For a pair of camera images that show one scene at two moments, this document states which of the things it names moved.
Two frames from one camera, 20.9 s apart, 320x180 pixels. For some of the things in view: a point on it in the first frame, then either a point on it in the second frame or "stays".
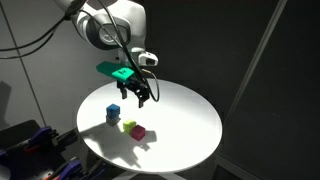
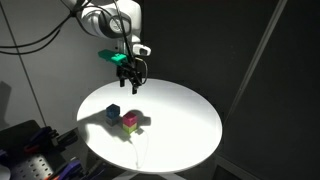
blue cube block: x=113 y=111 stays
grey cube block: x=112 y=121 stays
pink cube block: x=137 y=132 to x=129 y=119
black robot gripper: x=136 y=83 to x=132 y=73
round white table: x=178 y=130 stays
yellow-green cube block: x=128 y=125 stays
